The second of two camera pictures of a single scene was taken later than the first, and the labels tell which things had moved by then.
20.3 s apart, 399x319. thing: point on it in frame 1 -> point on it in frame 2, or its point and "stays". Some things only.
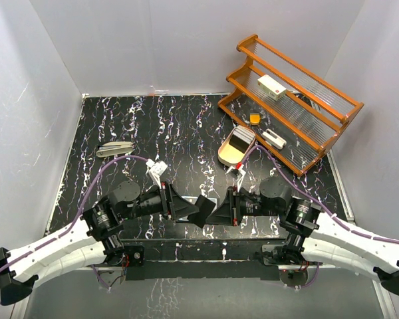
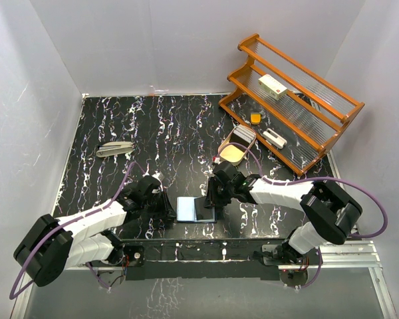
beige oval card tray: (235, 147) stays
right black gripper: (223, 214) -> (212, 198)
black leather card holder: (205, 207) stays
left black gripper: (178, 207) stays
